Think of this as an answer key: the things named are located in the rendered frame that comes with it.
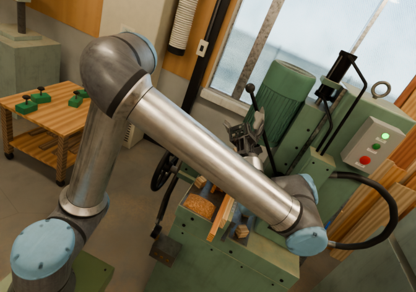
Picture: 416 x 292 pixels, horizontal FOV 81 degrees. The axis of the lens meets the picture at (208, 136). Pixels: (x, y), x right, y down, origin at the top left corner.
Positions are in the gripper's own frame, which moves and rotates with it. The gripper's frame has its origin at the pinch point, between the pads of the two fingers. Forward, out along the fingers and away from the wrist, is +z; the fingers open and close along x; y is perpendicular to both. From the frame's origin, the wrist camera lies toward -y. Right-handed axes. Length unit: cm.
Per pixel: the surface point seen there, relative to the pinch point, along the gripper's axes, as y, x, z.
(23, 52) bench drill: 31, 180, 120
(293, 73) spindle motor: 2.8, -20.5, 6.9
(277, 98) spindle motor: -2.2, -12.7, 3.1
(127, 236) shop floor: -59, 121, -24
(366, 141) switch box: -12.4, -34.3, -17.0
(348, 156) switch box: -15.3, -28.3, -19.3
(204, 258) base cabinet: -36, 42, -44
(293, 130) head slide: -13.8, -13.7, -5.0
